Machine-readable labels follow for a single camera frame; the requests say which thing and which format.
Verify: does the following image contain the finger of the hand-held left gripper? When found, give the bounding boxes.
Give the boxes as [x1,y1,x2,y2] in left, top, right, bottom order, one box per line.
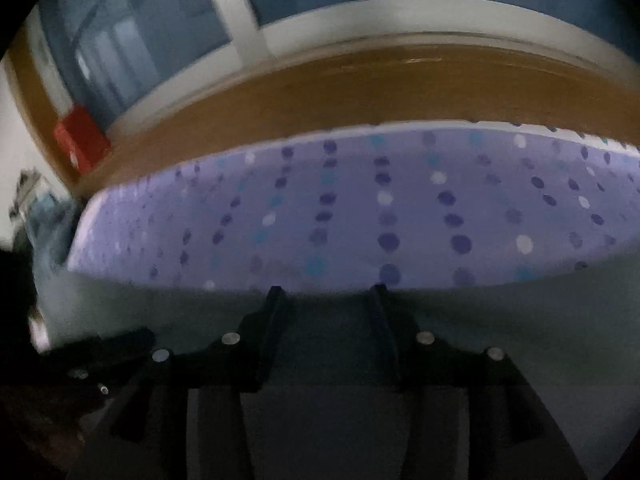
[40,326,157,411]

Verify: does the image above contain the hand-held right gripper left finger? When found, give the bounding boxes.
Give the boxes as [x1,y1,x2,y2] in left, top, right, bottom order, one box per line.
[65,285,288,480]

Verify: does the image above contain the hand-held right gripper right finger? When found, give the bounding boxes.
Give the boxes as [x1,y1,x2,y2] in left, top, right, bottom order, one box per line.
[371,284,587,480]

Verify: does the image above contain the grey garment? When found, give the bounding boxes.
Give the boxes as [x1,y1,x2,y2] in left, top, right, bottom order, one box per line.
[30,250,640,480]

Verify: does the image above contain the blue denim garment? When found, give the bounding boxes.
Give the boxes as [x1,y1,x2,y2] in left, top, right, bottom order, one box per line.
[30,195,86,273]

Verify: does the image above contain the purple dotted bed sheet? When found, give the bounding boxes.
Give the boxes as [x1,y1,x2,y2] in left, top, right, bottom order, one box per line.
[67,120,640,293]

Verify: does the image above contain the red tin box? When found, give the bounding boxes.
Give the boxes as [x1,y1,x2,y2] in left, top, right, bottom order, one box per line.
[54,105,112,171]

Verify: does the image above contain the glass window with pale frame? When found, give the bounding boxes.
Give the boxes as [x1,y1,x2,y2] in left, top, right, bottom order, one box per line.
[10,0,640,131]

